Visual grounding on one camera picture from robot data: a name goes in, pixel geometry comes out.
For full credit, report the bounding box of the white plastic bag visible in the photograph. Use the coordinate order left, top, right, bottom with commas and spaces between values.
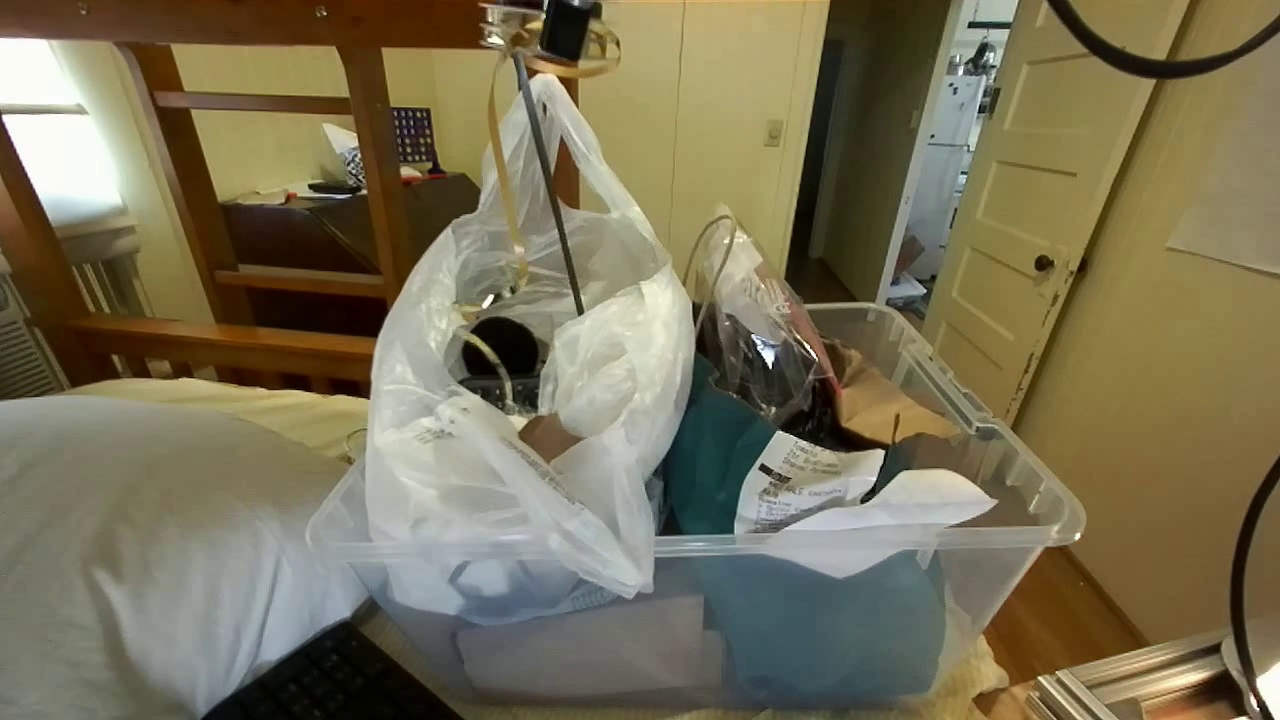
365, 73, 699, 625

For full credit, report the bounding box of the clear zip bag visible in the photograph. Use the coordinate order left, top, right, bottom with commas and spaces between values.
681, 206, 834, 438

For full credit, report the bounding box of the thin black rod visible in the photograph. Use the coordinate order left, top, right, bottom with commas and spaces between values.
509, 53, 593, 319

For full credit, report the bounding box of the patterned tissue box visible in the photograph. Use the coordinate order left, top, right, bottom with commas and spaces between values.
388, 103, 443, 178

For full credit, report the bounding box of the dark wooden dresser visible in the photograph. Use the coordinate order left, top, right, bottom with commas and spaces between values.
211, 168, 490, 343

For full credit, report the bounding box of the white crumpled paper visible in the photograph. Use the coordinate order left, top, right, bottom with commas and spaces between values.
314, 119, 370, 194

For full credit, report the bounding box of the pale yellow bed sheet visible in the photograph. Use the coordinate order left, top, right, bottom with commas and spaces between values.
72, 375, 404, 474

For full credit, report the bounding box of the cream panel door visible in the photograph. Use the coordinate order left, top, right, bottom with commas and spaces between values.
915, 0, 1194, 433

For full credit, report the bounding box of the brown cardboard piece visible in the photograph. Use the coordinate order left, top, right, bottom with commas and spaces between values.
810, 335, 1031, 524

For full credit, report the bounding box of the white labelled packet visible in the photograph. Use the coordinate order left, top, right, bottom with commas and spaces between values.
730, 429, 892, 537

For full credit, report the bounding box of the bright window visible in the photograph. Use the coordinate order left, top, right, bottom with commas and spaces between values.
0, 37, 145, 231

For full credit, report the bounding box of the white radiator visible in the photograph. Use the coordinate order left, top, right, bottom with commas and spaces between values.
0, 211, 155, 404

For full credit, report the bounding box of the white paper sheet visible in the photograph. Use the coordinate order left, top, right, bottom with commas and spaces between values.
783, 464, 998, 583

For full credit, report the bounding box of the teal cloth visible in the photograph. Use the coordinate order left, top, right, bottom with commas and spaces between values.
653, 352, 952, 711

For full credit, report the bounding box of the white pillow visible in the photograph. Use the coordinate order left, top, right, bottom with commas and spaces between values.
0, 393, 393, 720

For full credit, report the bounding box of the clear plastic storage bin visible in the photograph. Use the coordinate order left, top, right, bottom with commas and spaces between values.
307, 295, 1090, 711

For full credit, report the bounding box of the black keyboard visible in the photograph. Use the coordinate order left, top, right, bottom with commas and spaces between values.
200, 617, 463, 720

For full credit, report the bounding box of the aluminum robot stand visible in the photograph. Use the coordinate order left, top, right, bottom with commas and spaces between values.
1012, 625, 1280, 720

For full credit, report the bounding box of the wooden bunk bed frame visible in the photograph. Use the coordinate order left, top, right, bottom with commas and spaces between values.
0, 0, 587, 395

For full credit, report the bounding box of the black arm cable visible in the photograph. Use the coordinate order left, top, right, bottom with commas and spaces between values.
1045, 0, 1280, 81

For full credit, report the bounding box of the black hanging cable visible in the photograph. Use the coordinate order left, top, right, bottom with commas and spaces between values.
1223, 455, 1280, 720

